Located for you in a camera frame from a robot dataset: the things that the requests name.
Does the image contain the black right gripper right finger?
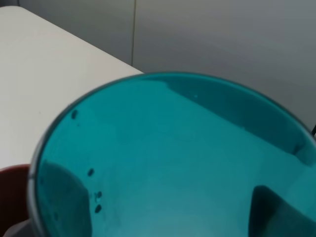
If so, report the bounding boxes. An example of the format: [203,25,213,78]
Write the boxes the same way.
[248,186,316,237]

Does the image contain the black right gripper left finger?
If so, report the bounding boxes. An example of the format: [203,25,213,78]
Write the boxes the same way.
[4,161,92,237]

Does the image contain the teal transparent plastic cup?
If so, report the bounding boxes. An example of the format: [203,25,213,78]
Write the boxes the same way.
[27,73,316,237]

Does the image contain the red plastic cup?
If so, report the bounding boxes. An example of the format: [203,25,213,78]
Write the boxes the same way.
[0,164,30,236]

